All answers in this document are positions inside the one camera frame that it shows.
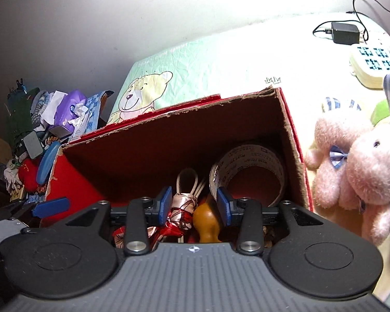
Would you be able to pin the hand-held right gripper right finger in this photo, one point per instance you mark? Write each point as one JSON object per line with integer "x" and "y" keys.
{"x": 224, "y": 206}

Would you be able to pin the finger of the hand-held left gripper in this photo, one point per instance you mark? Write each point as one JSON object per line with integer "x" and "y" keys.
{"x": 50, "y": 207}
{"x": 6, "y": 213}

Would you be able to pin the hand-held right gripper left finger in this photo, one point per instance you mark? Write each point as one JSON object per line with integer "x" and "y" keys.
{"x": 165, "y": 206}

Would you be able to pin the red white patterned scarf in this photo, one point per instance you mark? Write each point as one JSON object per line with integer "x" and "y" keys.
{"x": 182, "y": 208}

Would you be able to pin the wooden gourd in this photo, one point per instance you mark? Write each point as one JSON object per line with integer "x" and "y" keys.
{"x": 204, "y": 221}

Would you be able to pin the small brown trinket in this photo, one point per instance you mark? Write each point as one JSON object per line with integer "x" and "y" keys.
{"x": 268, "y": 232}

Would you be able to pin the red cardboard box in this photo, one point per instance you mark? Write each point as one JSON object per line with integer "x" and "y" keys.
{"x": 149, "y": 156}

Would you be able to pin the white printed tape roll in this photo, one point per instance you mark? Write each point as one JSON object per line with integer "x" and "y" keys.
{"x": 247, "y": 156}

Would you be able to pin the small white figurine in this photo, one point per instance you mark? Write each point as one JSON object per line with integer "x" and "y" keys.
{"x": 11, "y": 172}

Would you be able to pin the red plush item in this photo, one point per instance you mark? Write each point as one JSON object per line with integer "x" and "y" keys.
{"x": 29, "y": 172}

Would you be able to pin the blue glasses case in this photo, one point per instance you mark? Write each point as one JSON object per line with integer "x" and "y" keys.
{"x": 47, "y": 164}

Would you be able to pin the grey rectangular device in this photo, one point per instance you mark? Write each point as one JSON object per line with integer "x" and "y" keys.
{"x": 32, "y": 144}

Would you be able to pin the small grey box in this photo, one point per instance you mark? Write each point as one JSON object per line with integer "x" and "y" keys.
{"x": 60, "y": 131}

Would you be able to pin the dark green bag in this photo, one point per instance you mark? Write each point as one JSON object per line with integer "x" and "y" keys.
{"x": 19, "y": 113}

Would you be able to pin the grey striped cloth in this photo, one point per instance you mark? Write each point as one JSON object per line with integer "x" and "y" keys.
{"x": 40, "y": 109}

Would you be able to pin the white crumpled tissue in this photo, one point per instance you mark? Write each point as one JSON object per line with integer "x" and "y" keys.
{"x": 79, "y": 110}

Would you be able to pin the white crumpled paper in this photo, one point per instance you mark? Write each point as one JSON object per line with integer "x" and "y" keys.
{"x": 57, "y": 104}

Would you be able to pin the purple tissue pack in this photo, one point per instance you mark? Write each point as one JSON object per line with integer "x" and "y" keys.
{"x": 74, "y": 99}

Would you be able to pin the pink plush bear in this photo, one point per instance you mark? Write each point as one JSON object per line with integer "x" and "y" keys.
{"x": 331, "y": 143}

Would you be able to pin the bear print blanket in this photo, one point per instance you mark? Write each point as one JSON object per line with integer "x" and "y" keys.
{"x": 230, "y": 65}

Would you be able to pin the pink plush bunny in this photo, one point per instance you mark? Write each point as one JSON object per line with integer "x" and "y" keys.
{"x": 377, "y": 169}

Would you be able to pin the green plush toy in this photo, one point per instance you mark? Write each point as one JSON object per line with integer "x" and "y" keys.
{"x": 380, "y": 112}

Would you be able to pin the white power strip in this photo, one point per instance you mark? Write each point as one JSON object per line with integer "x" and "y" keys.
{"x": 370, "y": 71}

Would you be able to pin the black power adapter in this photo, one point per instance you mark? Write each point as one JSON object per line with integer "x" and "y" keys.
{"x": 344, "y": 32}

